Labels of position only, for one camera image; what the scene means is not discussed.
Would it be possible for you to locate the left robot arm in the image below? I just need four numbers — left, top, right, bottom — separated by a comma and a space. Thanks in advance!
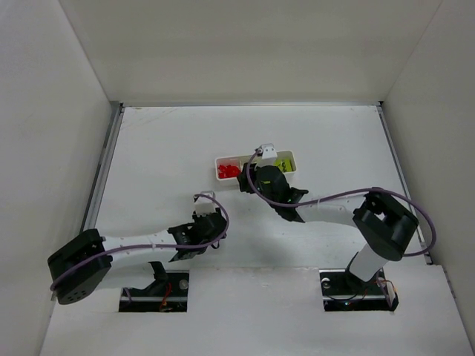
47, 208, 229, 305

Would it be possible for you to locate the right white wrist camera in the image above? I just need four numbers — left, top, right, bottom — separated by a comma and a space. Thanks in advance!
256, 143, 278, 160

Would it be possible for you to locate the red lego cluster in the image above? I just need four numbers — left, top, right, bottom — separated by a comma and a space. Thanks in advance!
217, 164, 241, 179

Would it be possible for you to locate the white three-compartment tray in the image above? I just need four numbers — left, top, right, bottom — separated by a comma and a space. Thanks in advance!
214, 151, 298, 188

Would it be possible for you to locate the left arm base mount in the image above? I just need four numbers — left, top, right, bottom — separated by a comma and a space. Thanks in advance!
118, 262, 189, 313

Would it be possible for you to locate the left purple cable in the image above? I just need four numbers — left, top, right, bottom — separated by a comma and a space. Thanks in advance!
50, 193, 231, 294

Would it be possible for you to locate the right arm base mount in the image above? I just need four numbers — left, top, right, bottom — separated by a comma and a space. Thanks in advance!
319, 269, 399, 312

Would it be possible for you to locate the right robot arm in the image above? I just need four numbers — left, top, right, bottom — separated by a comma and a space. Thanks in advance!
237, 163, 419, 283

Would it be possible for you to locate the lime green lego stack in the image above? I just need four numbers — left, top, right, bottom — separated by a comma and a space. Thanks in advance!
274, 158, 295, 174

